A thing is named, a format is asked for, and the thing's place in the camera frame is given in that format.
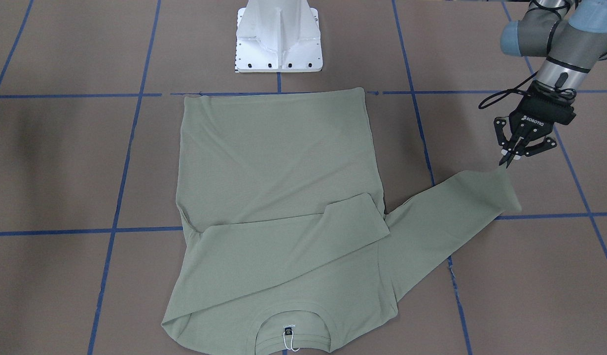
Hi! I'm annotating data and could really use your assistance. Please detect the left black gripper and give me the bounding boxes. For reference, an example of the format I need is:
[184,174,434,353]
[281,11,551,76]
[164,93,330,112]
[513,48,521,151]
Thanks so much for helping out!
[494,81,577,165]

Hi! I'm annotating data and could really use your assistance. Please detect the olive green long-sleeve shirt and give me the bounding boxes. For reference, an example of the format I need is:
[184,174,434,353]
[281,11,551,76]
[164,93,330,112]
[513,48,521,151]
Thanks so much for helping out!
[161,87,521,355]

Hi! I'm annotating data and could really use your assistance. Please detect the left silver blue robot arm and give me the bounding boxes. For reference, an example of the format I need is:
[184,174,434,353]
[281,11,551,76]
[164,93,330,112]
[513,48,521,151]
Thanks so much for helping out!
[479,0,607,166]

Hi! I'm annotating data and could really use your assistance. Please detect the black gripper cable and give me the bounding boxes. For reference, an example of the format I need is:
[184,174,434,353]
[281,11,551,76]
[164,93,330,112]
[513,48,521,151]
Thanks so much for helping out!
[478,71,577,110]

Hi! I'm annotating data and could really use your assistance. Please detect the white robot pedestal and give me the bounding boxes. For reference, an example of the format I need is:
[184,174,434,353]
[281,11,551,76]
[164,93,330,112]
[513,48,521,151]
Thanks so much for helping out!
[234,0,323,73]

